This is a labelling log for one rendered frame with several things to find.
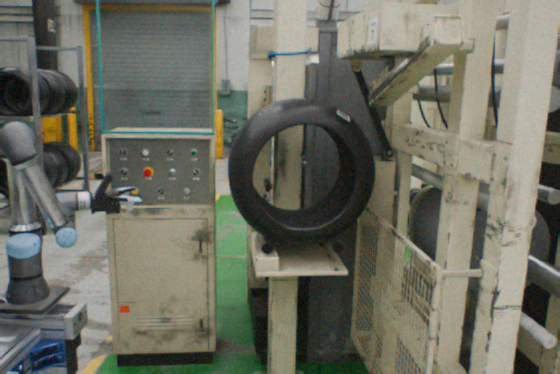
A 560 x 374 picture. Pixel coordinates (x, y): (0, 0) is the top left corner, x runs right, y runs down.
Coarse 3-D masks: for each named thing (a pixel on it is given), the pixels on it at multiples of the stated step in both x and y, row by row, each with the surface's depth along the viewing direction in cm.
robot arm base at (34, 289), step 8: (16, 280) 181; (24, 280) 181; (32, 280) 183; (40, 280) 186; (8, 288) 184; (16, 288) 181; (24, 288) 181; (32, 288) 183; (40, 288) 185; (48, 288) 189; (8, 296) 182; (16, 296) 181; (24, 296) 181; (32, 296) 182; (40, 296) 184; (48, 296) 188; (16, 304) 181; (24, 304) 181
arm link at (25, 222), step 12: (12, 168) 186; (12, 180) 187; (12, 192) 189; (24, 192) 189; (12, 204) 190; (24, 204) 190; (12, 216) 191; (24, 216) 191; (12, 228) 191; (24, 228) 191; (36, 228) 194
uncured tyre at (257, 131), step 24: (264, 120) 186; (288, 120) 185; (312, 120) 185; (336, 120) 187; (240, 144) 188; (264, 144) 185; (336, 144) 217; (360, 144) 190; (240, 168) 187; (360, 168) 191; (240, 192) 189; (336, 192) 221; (360, 192) 193; (264, 216) 191; (288, 216) 221; (312, 216) 222; (336, 216) 195; (288, 240) 196; (312, 240) 196
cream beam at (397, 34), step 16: (368, 16) 169; (384, 16) 156; (400, 16) 156; (416, 16) 157; (352, 32) 189; (368, 32) 168; (384, 32) 157; (400, 32) 158; (416, 32) 158; (352, 48) 189; (368, 48) 169; (384, 48) 158; (400, 48) 159; (416, 48) 159
